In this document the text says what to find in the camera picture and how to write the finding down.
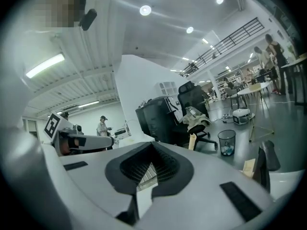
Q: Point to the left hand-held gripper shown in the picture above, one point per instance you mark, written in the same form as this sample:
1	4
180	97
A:
54	126

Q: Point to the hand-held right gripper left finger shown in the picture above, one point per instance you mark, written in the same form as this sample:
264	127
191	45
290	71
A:
91	188

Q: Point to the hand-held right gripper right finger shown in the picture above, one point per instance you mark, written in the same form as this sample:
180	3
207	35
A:
204	200

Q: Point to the long fluorescent tube light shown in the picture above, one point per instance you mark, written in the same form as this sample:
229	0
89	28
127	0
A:
45	65
88	104

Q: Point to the light wooden board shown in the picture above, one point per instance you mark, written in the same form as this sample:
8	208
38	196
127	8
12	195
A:
249	168

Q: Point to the black mesh waste bin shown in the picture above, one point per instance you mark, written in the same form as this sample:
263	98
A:
226	141

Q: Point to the black cabinet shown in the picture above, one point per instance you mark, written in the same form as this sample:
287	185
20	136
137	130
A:
156	118

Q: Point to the white partition panel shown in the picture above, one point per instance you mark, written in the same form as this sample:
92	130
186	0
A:
139	80

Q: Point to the beige cloth on chair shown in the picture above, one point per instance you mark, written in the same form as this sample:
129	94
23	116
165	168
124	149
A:
196	120

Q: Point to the white shelf unit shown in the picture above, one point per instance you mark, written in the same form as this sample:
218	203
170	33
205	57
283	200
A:
166	88

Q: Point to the white floor appliance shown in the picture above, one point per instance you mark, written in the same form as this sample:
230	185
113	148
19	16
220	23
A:
242	116

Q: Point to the black office chair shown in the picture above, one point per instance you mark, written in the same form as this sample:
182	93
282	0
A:
192	97

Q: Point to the round white table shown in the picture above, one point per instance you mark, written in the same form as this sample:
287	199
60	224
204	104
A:
254	89

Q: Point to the person's head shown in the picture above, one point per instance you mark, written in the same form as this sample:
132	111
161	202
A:
58	6

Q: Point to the black balcony railing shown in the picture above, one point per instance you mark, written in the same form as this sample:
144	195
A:
230	39

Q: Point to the black-legged wooden table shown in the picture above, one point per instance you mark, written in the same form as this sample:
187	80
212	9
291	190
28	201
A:
297	63

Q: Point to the light wooden post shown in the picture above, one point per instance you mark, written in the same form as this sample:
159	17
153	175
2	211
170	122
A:
192	141

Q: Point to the black head-worn camera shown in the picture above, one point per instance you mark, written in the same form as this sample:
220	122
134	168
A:
88	19

